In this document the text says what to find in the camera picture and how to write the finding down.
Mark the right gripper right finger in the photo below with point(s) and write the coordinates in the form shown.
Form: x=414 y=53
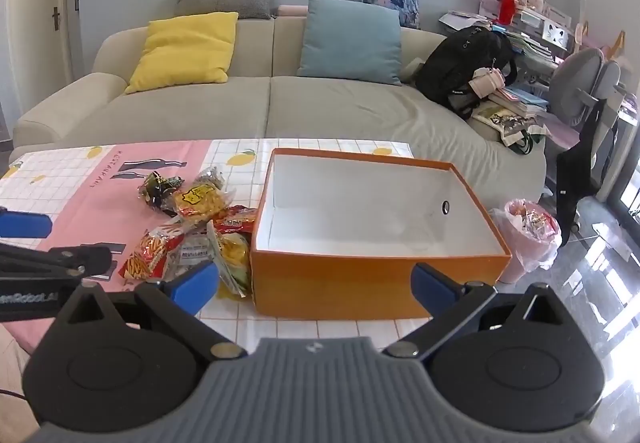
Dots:
x=453 y=308

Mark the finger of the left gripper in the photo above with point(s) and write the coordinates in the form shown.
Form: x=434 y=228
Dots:
x=90 y=261
x=17 y=224

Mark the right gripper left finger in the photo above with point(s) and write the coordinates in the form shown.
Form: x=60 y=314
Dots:
x=171 y=308

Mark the red fries snack bag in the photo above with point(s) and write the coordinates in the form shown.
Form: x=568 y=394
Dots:
x=149 y=257

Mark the yellow chips clear bag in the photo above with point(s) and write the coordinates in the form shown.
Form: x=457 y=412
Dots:
x=232 y=257

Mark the red foil snack bag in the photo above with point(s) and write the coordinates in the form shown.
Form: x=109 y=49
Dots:
x=235 y=219

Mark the white candies clear bag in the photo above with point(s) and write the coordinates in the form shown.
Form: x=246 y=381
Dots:
x=195 y=248

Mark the pink white patterned tablecloth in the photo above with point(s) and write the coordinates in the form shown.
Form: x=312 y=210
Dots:
x=91 y=196

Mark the dark green snack packet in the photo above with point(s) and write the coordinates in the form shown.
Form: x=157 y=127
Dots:
x=158 y=192

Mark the yellow label snack bag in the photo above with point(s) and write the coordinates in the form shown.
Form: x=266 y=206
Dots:
x=201 y=201

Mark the pink trash bin bag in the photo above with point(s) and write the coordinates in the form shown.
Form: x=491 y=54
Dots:
x=533 y=237

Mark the brown nuts clear packet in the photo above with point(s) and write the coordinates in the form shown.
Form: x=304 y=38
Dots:
x=212 y=176

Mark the orange cardboard box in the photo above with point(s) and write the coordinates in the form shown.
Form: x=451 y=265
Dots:
x=337 y=235

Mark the black jacket on chair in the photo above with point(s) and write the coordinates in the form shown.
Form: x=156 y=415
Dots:
x=573 y=173

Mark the printed tote bag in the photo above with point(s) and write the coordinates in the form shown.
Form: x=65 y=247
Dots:
x=516 y=132

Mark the stack of books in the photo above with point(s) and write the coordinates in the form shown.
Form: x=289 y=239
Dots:
x=520 y=102

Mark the beige sofa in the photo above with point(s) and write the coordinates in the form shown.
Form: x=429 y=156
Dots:
x=265 y=98

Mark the black backpack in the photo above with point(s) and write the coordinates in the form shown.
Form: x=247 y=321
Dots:
x=465 y=64

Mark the yellow cushion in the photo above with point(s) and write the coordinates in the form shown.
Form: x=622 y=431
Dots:
x=186 y=50

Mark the grey desk chair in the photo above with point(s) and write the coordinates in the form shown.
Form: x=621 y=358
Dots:
x=576 y=85

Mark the white door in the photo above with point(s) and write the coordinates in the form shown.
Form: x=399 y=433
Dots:
x=39 y=49

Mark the cluttered pink desk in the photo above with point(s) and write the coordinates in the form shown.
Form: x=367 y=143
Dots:
x=540 y=35

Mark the teal cushion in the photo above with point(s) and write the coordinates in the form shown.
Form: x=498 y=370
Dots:
x=351 y=40

